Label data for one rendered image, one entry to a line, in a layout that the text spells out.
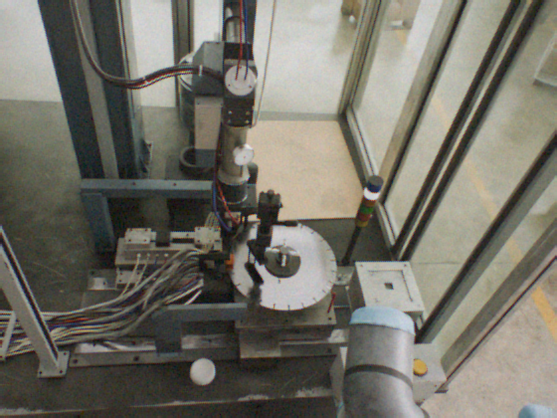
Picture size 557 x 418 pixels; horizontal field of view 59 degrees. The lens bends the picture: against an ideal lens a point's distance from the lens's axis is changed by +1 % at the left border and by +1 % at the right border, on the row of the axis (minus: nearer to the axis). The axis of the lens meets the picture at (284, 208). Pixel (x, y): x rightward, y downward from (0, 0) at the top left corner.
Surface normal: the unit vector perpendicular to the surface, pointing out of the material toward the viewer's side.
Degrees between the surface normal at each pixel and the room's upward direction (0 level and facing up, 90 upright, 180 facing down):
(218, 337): 0
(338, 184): 0
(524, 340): 0
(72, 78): 90
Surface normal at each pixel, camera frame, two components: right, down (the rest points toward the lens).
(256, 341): 0.13, -0.67
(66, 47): 0.11, 0.74
